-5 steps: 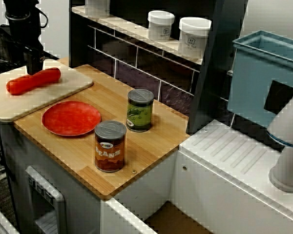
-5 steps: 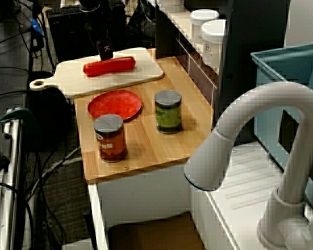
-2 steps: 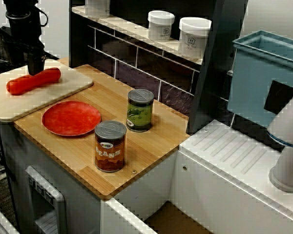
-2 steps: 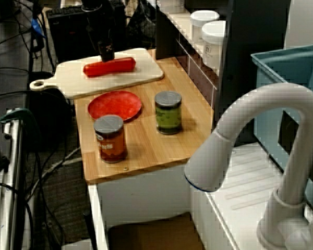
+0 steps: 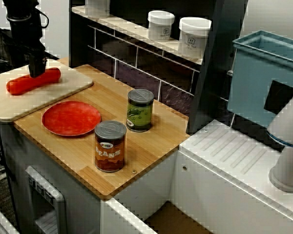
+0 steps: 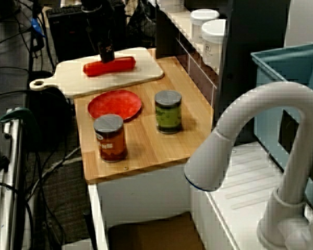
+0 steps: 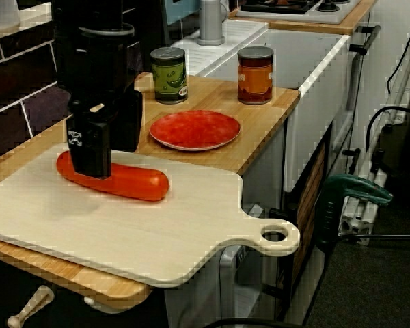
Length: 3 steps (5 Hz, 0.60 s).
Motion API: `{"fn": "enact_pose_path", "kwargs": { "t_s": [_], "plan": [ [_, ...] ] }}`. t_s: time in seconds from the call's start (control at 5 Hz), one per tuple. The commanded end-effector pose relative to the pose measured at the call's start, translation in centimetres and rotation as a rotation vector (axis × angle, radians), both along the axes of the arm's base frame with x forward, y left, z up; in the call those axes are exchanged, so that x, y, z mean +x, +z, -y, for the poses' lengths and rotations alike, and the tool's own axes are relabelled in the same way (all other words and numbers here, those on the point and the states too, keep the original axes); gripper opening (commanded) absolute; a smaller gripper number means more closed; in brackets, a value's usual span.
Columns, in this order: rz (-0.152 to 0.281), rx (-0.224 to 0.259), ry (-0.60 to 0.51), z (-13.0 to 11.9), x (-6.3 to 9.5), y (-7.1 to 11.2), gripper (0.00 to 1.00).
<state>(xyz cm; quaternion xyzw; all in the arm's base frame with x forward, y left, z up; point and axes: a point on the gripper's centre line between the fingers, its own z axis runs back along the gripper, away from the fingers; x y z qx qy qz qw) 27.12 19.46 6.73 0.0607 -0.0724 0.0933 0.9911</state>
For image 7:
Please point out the white wooden peg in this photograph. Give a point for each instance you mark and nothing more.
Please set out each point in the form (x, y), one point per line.
(30, 305)

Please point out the grey toy faucet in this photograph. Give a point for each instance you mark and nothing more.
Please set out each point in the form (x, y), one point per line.
(210, 24)

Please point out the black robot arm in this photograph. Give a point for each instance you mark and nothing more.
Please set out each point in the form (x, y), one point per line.
(89, 13)

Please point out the red round plate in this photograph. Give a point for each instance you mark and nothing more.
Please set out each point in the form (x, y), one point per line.
(194, 130)

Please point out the green peas toy can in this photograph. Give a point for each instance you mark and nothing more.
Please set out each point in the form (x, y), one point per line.
(169, 75)

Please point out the toy stove top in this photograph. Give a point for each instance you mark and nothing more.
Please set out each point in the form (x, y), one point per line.
(294, 10)

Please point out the aluminium frame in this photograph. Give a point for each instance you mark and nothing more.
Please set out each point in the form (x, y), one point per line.
(353, 222)

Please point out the white lidded jar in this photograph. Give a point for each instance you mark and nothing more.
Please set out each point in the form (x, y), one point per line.
(1, 13)

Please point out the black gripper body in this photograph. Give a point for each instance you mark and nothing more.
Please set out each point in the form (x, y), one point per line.
(95, 68)

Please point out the pale wooden cutting board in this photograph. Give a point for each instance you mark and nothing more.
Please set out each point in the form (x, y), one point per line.
(123, 232)

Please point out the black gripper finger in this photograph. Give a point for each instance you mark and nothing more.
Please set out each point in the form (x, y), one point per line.
(126, 119)
(89, 157)

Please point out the orange beans toy can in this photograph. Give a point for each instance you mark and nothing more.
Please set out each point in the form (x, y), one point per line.
(254, 78)

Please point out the red toy sausage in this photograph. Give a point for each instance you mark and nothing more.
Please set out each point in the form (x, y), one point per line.
(140, 184)

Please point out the white toy sink unit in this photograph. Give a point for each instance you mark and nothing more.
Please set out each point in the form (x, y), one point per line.
(311, 102)

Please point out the white toy kitchen cabinet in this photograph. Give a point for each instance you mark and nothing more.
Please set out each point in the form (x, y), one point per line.
(263, 171)

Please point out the green clamp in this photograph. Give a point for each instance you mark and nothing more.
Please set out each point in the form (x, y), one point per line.
(355, 186)

